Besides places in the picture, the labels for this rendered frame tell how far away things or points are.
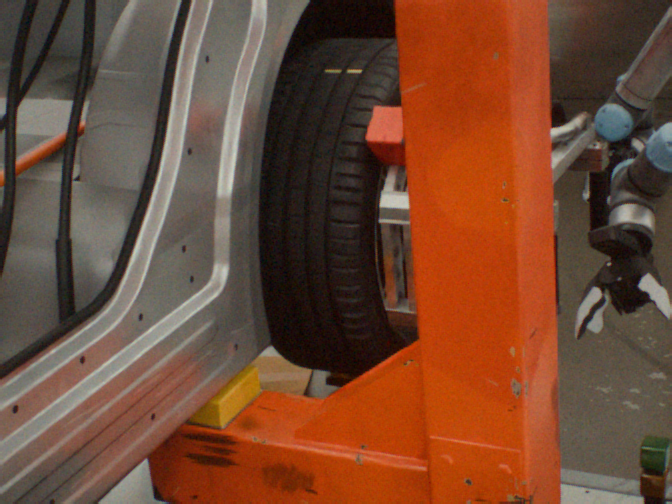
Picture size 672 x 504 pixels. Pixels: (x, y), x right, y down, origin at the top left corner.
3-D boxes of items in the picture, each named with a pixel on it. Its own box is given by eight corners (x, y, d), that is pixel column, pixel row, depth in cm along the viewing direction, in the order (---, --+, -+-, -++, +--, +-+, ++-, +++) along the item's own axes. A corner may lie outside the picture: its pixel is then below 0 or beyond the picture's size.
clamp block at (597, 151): (563, 162, 248) (563, 136, 246) (609, 164, 244) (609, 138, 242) (556, 170, 243) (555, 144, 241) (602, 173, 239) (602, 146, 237)
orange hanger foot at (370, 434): (202, 453, 230) (176, 281, 217) (471, 502, 208) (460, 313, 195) (151, 502, 216) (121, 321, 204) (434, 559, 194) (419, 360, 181)
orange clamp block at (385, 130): (390, 130, 220) (372, 105, 213) (431, 132, 217) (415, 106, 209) (381, 165, 218) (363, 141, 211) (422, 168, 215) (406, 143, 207)
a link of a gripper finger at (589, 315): (590, 356, 199) (624, 312, 201) (574, 334, 195) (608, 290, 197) (577, 350, 201) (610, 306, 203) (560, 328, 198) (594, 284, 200)
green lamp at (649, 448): (645, 455, 197) (645, 433, 196) (670, 459, 196) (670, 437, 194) (639, 468, 194) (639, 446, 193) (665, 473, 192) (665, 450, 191)
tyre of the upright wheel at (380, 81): (381, 21, 272) (225, 61, 215) (485, 22, 262) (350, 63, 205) (390, 310, 290) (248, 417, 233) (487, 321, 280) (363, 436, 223)
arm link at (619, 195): (627, 147, 211) (602, 178, 218) (624, 194, 204) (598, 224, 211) (668, 164, 212) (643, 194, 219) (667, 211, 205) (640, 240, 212)
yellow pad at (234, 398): (196, 381, 222) (192, 356, 220) (263, 391, 216) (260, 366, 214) (153, 418, 211) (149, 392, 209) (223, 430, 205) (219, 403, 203)
